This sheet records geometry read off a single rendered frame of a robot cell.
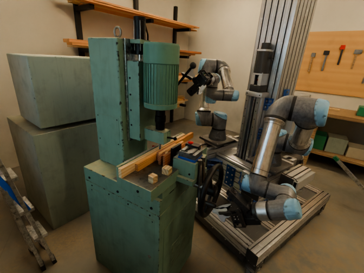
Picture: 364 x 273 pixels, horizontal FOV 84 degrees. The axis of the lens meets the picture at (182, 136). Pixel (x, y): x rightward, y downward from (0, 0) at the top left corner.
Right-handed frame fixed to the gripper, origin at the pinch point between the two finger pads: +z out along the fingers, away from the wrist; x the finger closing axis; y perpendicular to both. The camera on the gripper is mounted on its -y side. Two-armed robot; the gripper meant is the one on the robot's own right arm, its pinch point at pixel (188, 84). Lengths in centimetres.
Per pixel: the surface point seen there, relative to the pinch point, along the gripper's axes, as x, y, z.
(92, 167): 1, -68, 31
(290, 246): 144, -47, -63
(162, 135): 13.5, -23.1, 15.8
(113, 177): 15, -56, 32
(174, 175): 34.2, -27.3, 22.1
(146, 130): 5.1, -29.8, 15.8
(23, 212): -3, -112, 60
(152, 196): 35, -28, 40
